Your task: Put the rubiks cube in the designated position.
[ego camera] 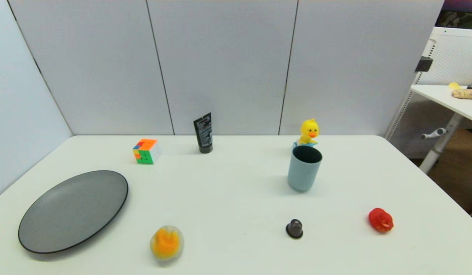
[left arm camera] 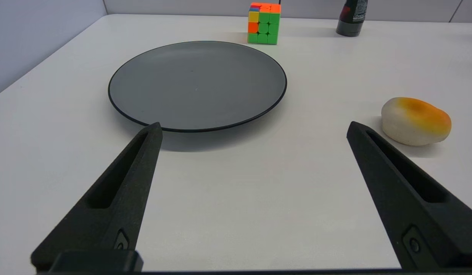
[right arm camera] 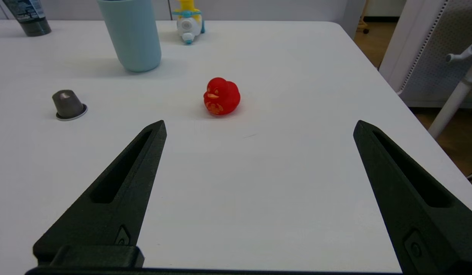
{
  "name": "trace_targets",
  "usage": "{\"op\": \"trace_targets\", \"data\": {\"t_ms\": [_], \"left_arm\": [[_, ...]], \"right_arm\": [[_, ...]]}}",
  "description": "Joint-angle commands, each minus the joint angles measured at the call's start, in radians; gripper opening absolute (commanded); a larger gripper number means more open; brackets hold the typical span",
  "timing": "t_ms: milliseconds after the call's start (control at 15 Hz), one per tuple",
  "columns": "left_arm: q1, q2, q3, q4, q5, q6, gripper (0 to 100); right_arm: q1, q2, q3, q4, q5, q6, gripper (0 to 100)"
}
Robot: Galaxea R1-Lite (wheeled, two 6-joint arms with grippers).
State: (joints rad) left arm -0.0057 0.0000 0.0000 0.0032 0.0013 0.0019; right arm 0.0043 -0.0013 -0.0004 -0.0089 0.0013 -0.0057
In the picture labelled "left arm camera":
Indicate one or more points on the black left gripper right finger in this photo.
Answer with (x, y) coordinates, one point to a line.
(407, 198)

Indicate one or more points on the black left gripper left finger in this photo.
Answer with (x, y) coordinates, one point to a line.
(117, 198)

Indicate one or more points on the multicoloured rubiks cube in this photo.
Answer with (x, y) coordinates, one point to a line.
(263, 23)

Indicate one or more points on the white orange bread bun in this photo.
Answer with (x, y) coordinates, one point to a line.
(415, 120)

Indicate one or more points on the dark grey round plate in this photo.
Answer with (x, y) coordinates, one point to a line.
(197, 84)

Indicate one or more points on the black squeeze tube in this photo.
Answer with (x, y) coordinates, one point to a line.
(351, 17)

